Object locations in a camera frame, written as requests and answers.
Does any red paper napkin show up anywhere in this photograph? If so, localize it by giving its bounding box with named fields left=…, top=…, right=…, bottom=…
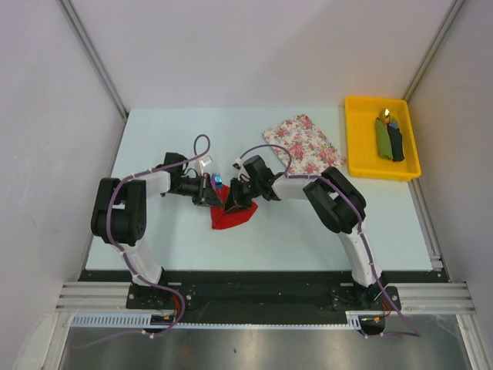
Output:
left=210, top=202, right=258, bottom=230

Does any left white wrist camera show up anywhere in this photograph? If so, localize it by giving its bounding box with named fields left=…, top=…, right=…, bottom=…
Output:
left=195, top=156, right=213, bottom=176

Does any silver fork in black napkin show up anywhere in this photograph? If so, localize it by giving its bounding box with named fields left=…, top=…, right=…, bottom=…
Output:
left=390, top=118, right=399, bottom=130

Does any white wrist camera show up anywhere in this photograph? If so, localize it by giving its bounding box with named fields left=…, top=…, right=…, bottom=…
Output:
left=233, top=158, right=250, bottom=182
left=195, top=156, right=213, bottom=176

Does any left aluminium frame post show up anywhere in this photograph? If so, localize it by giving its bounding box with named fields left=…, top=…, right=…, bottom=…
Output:
left=57, top=0, right=129, bottom=121

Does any aluminium frame post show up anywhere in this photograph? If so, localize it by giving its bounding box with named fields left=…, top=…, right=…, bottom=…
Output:
left=57, top=0, right=129, bottom=121
left=402, top=0, right=469, bottom=102

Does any gold spoon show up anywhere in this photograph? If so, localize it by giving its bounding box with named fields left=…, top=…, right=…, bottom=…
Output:
left=381, top=109, right=391, bottom=124

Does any right aluminium frame post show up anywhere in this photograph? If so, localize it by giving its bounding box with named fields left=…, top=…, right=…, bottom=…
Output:
left=402, top=0, right=469, bottom=102

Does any floral cloth mat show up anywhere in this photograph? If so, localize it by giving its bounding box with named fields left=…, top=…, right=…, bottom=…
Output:
left=262, top=114, right=347, bottom=174

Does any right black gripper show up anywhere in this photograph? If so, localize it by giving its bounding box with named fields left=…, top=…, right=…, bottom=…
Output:
left=222, top=177, right=262, bottom=214

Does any yellow plastic tray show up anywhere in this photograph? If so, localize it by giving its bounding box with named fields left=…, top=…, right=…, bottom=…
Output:
left=344, top=96, right=421, bottom=182

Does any white cable duct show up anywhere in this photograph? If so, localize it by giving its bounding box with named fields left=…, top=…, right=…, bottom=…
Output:
left=71, top=313, right=361, bottom=331

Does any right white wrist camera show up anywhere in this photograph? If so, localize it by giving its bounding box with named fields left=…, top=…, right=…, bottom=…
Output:
left=233, top=158, right=250, bottom=182

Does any black rolled napkin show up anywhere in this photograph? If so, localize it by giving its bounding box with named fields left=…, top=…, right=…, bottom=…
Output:
left=387, top=124, right=404, bottom=162

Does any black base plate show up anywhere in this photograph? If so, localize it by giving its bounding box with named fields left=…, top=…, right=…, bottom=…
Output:
left=79, top=269, right=450, bottom=328

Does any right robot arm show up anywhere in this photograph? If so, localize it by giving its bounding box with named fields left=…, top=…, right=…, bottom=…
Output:
left=224, top=156, right=384, bottom=309

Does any green rolled napkin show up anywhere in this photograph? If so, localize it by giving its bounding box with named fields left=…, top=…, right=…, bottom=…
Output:
left=375, top=119, right=393, bottom=160

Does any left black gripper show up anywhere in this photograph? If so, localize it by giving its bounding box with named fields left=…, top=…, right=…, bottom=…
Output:
left=171, top=173, right=224, bottom=209

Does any right aluminium frame rail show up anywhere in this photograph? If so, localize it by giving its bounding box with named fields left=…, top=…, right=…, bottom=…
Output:
left=394, top=283, right=476, bottom=315

